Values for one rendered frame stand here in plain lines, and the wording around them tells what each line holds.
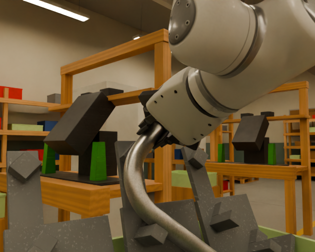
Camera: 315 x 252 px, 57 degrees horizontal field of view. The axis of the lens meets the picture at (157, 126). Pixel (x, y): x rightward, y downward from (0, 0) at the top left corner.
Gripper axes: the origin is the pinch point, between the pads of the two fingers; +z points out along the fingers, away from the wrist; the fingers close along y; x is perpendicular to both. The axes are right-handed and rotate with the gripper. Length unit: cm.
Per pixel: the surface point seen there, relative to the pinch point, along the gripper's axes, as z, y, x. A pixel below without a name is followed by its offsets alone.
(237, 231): 5.0, -26.9, 0.3
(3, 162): 529, 91, -120
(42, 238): 2.6, 3.1, 23.8
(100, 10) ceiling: 498, 212, -547
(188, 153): 6.3, -9.9, -7.0
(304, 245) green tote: -2.3, -37.2, -3.3
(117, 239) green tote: 16.3, -9.9, 13.3
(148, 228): 0.2, -8.3, 14.1
